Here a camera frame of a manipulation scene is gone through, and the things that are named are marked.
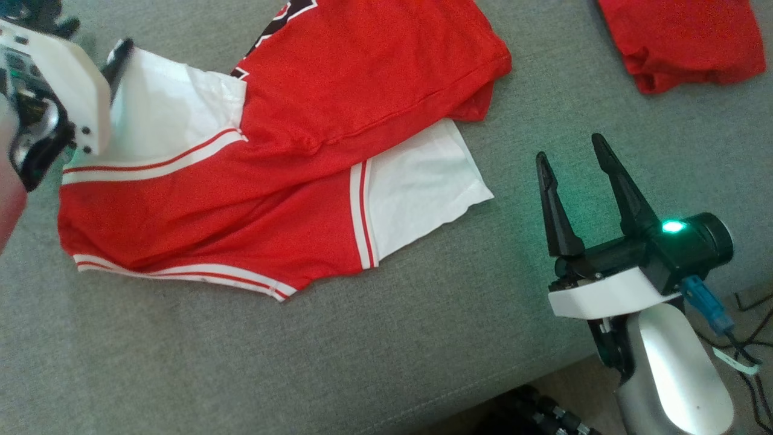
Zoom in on large grey sofa seat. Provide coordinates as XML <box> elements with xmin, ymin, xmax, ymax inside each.
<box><xmin>0</xmin><ymin>0</ymin><xmax>773</xmax><ymax>435</ymax></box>

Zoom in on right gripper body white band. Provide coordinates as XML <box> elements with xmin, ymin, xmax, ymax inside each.
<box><xmin>547</xmin><ymin>234</ymin><xmax>686</xmax><ymax>321</ymax></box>

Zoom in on red basketball shorts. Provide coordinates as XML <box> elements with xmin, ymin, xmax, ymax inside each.
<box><xmin>597</xmin><ymin>0</ymin><xmax>766</xmax><ymax>95</ymax></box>

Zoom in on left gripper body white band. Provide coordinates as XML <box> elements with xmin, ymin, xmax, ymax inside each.
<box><xmin>0</xmin><ymin>18</ymin><xmax>113</xmax><ymax>192</ymax></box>

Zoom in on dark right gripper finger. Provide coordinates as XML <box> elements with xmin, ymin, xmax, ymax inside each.
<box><xmin>591</xmin><ymin>133</ymin><xmax>662</xmax><ymax>237</ymax></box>
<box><xmin>535</xmin><ymin>151</ymin><xmax>586</xmax><ymax>259</ymax></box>

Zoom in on blue right camera cable plug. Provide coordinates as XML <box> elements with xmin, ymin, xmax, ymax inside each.
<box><xmin>681</xmin><ymin>275</ymin><xmax>735</xmax><ymax>337</ymax></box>

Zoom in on white cable label tag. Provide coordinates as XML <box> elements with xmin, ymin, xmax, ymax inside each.
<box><xmin>713</xmin><ymin>346</ymin><xmax>759</xmax><ymax>376</ymax></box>

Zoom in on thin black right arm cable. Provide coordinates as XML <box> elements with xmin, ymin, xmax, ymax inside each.
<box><xmin>722</xmin><ymin>290</ymin><xmax>773</xmax><ymax>435</ymax></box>

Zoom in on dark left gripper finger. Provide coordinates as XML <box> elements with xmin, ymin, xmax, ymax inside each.
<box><xmin>100</xmin><ymin>37</ymin><xmax>135</xmax><ymax>85</ymax></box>

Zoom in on red and white basketball jersey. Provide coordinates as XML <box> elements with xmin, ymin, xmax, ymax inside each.
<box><xmin>57</xmin><ymin>0</ymin><xmax>513</xmax><ymax>303</ymax></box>

